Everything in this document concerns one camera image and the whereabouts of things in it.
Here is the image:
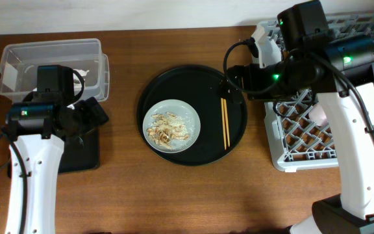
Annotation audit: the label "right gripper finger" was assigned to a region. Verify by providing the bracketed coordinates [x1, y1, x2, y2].
[227, 88, 243, 104]
[218, 79, 231, 96]

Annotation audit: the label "wooden chopstick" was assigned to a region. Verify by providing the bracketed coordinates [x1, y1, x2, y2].
[221, 99, 231, 149]
[220, 98, 227, 150]

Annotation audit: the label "white tissue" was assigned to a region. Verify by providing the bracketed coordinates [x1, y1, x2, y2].
[73, 69, 90, 85]

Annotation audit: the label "pink cup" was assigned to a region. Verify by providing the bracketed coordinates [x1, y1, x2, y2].
[308, 103, 328, 127]

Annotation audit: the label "grey plate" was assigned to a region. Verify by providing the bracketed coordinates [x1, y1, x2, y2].
[140, 99, 201, 154]

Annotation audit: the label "food scraps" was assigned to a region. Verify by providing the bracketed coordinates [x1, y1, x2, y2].
[146, 112, 190, 150]

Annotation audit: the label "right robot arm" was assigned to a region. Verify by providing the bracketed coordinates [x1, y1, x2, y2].
[221, 1, 374, 233]

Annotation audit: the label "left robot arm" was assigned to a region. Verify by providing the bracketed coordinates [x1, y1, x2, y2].
[1, 65, 108, 233]

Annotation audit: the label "grey dishwasher rack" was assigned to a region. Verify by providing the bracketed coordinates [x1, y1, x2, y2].
[252, 13, 374, 172]

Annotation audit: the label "clear plastic bin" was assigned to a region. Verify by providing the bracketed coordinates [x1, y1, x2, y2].
[0, 38, 110, 103]

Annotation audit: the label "black rectangular tray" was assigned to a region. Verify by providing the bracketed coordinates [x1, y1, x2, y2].
[3, 129, 100, 180]

